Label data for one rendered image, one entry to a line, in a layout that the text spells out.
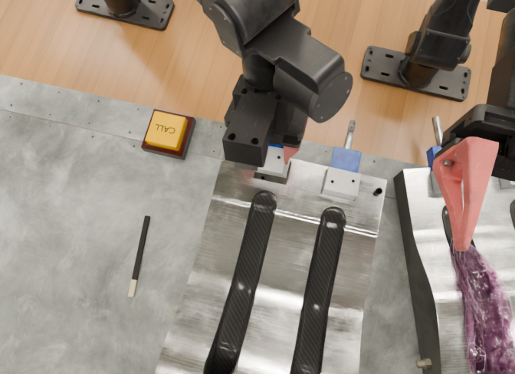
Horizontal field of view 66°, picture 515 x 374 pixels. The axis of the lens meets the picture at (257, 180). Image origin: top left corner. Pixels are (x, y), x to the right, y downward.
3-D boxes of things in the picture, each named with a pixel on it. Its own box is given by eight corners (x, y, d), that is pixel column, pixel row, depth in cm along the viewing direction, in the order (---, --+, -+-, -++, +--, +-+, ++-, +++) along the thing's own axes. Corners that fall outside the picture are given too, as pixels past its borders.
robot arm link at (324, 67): (365, 86, 42) (368, -9, 32) (308, 139, 41) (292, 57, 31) (290, 39, 48) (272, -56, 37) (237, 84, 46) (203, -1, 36)
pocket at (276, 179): (260, 158, 67) (260, 151, 63) (291, 165, 67) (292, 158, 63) (254, 183, 66) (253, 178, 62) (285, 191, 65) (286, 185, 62)
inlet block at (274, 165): (273, 93, 64) (268, 80, 59) (303, 98, 63) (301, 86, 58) (255, 172, 63) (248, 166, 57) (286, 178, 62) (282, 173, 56)
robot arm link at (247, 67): (309, 86, 46) (313, 34, 40) (272, 110, 44) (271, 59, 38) (269, 59, 49) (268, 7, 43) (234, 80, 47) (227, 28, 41)
